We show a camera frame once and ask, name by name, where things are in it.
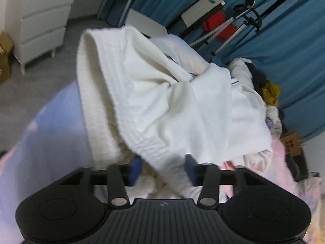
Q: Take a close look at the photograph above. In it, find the cardboard box with red dots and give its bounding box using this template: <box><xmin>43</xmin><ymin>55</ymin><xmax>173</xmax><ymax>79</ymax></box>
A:
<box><xmin>280</xmin><ymin>130</ymin><xmax>304</xmax><ymax>157</ymax></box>

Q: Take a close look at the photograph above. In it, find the garment steamer stand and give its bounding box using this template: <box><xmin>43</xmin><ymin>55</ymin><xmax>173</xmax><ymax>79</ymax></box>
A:
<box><xmin>188</xmin><ymin>0</ymin><xmax>262</xmax><ymax>56</ymax></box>

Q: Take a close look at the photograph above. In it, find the pile of clothes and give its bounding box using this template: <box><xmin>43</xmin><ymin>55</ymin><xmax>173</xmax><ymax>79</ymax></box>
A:
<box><xmin>223</xmin><ymin>57</ymin><xmax>284</xmax><ymax>172</ymax></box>

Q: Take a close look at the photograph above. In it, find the blue curtain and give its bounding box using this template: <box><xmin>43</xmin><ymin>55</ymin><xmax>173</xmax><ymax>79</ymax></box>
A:
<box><xmin>105</xmin><ymin>0</ymin><xmax>325</xmax><ymax>143</ymax></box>

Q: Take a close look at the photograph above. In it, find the white knit garment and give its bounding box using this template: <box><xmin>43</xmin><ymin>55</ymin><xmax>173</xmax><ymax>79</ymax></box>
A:
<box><xmin>77</xmin><ymin>25</ymin><xmax>272</xmax><ymax>200</ymax></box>

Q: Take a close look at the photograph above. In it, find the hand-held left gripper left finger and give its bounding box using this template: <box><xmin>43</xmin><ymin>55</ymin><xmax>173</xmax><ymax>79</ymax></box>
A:
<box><xmin>59</xmin><ymin>156</ymin><xmax>143</xmax><ymax>206</ymax></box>

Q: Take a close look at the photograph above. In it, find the white chair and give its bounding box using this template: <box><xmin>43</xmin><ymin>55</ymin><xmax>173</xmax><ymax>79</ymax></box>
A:
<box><xmin>125</xmin><ymin>9</ymin><xmax>168</xmax><ymax>37</ymax></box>

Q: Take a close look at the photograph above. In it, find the white ironing board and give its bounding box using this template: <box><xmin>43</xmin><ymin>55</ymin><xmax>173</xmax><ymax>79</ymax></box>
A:
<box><xmin>181</xmin><ymin>0</ymin><xmax>225</xmax><ymax>28</ymax></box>

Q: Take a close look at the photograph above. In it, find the white chest of drawers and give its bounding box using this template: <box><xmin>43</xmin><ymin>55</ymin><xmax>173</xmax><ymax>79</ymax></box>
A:
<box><xmin>5</xmin><ymin>0</ymin><xmax>82</xmax><ymax>76</ymax></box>

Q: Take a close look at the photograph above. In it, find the mustard yellow cloth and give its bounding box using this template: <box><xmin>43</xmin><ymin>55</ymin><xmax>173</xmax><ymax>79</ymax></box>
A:
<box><xmin>262</xmin><ymin>81</ymin><xmax>282</xmax><ymax>107</ymax></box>

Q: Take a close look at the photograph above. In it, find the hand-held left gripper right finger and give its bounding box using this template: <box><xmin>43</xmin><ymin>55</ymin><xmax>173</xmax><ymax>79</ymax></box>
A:
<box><xmin>185</xmin><ymin>154</ymin><xmax>268</xmax><ymax>207</ymax></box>

